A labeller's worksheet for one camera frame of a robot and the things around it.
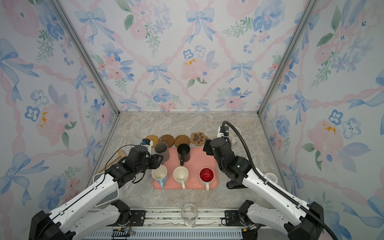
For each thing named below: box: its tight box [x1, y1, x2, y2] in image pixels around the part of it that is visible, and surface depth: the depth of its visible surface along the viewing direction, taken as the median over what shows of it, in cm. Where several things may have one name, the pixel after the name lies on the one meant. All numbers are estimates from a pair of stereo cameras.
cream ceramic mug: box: [173, 166, 189, 190], surface depth 82 cm
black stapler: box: [226, 180, 249, 190], surface depth 85 cm
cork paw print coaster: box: [190, 131, 207, 146], surface depth 106 cm
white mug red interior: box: [198, 167, 215, 191], surface depth 83 cm
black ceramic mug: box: [177, 143, 191, 167], surface depth 92 cm
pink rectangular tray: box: [152, 148, 218, 190], surface depth 92 cm
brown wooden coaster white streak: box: [158, 134, 175, 148], surface depth 105 cm
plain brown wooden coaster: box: [174, 135, 190, 148], surface depth 106 cm
